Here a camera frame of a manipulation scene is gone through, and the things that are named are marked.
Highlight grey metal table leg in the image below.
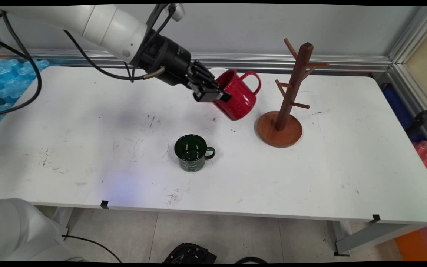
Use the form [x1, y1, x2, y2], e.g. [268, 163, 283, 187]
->
[333, 221, 427, 256]

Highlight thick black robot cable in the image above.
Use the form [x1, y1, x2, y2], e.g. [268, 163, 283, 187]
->
[0, 13, 43, 119]

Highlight aluminium side frame rail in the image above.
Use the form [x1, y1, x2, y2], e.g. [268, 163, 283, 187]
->
[386, 63, 427, 154]

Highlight black device on floor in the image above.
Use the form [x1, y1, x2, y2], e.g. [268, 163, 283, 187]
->
[162, 243, 218, 264]

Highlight dark blue plastic crate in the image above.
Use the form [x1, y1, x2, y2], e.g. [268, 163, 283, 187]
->
[381, 83, 423, 143]

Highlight red enamel mug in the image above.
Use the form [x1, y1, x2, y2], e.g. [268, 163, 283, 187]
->
[212, 69, 262, 121]

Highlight white rounded machine housing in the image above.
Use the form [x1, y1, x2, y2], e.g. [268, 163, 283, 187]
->
[0, 198, 85, 262]

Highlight green enamel mug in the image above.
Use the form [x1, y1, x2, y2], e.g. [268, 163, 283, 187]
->
[174, 134, 216, 172]

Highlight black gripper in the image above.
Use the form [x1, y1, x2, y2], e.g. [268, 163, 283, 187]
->
[139, 35, 232, 103]

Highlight black tripod stand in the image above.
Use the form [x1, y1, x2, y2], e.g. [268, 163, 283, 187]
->
[406, 99, 427, 136]

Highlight brown wooden mug tree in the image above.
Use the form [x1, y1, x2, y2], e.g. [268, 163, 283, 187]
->
[257, 38, 330, 148]

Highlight blue foam sheet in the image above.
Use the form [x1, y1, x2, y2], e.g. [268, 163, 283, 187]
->
[0, 59, 51, 128]

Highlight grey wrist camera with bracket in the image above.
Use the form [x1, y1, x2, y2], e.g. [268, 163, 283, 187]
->
[146, 4, 186, 37]

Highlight aluminium corner frame post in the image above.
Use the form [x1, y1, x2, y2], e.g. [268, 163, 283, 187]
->
[387, 6, 427, 65]

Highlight aluminium back frame rail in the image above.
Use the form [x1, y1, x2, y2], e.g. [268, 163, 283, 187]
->
[0, 48, 392, 73]

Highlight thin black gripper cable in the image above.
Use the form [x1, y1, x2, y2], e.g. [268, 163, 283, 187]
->
[63, 30, 166, 81]

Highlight beige wooden board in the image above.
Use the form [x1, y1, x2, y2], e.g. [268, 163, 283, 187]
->
[404, 22, 427, 106]

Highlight black floor cable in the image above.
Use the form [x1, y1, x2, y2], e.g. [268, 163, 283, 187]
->
[62, 235, 122, 263]

